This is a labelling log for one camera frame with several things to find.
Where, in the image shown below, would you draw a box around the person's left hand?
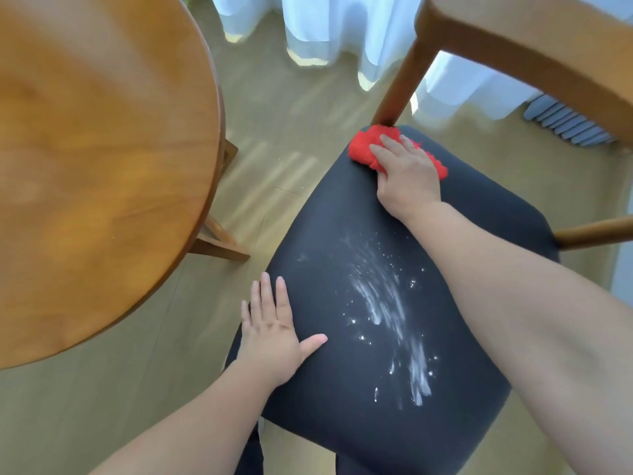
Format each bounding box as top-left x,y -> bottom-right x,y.
240,272 -> 328,390

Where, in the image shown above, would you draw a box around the person's right hand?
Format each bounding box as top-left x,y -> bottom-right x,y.
368,134 -> 444,224

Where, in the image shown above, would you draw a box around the red cleaning cloth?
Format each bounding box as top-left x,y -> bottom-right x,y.
348,124 -> 449,181

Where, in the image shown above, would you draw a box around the person's left forearm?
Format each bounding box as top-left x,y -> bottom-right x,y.
89,360 -> 279,475

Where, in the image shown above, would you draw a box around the person's right forearm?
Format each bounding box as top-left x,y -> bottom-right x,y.
400,200 -> 633,475

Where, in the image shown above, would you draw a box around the wooden chair with dark seat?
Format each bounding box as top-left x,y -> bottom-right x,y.
225,0 -> 633,475

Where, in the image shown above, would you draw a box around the white powder spill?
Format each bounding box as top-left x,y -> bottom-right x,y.
296,231 -> 441,408

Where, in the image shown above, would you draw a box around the white sheer curtain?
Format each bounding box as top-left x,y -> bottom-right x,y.
210,0 -> 633,122

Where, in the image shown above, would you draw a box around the person's black trousers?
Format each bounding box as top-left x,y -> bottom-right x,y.
236,424 -> 266,475

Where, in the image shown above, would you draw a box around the grey ribbed radiator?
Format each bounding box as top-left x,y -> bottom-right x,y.
523,93 -> 615,147

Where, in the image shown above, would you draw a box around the round wooden table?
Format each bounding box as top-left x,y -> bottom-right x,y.
0,0 -> 251,371

